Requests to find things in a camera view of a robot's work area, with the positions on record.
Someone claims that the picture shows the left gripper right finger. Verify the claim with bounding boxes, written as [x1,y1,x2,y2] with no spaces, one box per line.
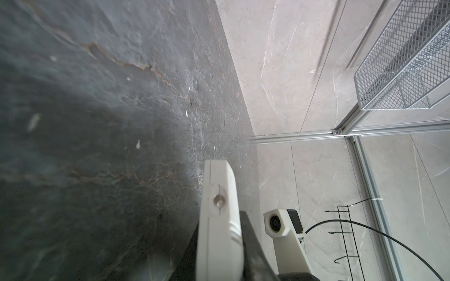
[239,211,279,281]

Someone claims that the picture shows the white remote control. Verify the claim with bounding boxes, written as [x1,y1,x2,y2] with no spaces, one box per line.
[195,160,244,281]

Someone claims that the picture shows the black wire hook rack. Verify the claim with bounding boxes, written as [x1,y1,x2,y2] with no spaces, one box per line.
[325,197,382,281]

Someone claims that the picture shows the white wire mesh basket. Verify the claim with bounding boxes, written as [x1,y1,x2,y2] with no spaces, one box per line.
[354,1,450,111]

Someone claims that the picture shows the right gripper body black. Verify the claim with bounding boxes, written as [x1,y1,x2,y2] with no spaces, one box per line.
[277,272,320,281]

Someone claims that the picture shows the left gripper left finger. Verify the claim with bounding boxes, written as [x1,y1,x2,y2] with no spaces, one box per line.
[169,225,199,281]

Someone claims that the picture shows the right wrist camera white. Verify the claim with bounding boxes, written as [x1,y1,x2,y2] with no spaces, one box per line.
[264,209,312,274]

